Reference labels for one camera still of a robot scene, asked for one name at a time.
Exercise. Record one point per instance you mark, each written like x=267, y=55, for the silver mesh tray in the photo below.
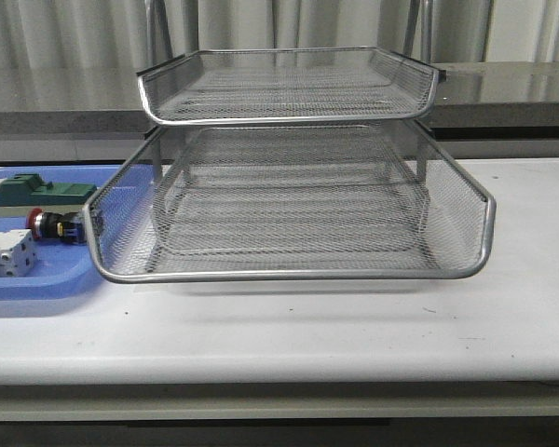
x=289, y=210
x=272, y=86
x=455, y=239

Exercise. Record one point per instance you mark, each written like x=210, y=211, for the red emergency stop button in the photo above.
x=68, y=228

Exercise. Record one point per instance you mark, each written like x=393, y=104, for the silver mesh bottom tray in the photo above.
x=289, y=210

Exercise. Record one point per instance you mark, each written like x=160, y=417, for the silver mesh top tray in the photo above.
x=272, y=86

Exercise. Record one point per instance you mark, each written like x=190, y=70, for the blue plastic tray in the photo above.
x=60, y=270

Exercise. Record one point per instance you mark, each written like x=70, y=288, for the grey stone window ledge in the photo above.
x=477, y=100

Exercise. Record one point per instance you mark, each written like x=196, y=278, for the white curtain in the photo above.
x=106, y=34

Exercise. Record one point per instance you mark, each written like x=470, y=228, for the grey metal rack frame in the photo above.
x=417, y=45

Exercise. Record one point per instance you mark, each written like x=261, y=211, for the green and cream switch block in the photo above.
x=27, y=191

